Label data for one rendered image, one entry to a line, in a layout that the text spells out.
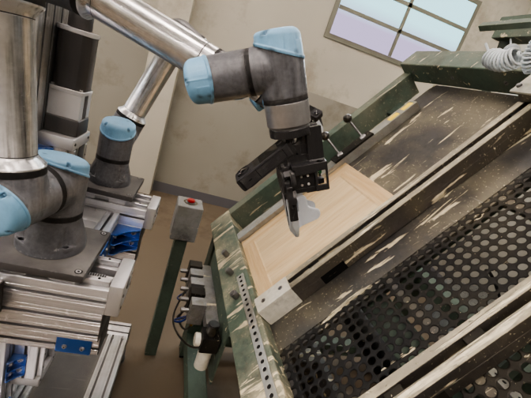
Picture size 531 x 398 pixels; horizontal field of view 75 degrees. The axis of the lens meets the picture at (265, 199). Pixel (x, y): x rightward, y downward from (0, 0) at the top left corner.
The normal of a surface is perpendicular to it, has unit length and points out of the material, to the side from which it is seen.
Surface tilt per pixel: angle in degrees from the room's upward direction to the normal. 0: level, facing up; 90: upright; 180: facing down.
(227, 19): 90
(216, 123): 90
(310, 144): 90
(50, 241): 73
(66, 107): 90
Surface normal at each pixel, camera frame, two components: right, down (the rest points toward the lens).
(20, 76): 0.87, 0.30
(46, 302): 0.13, 0.36
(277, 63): -0.14, 0.37
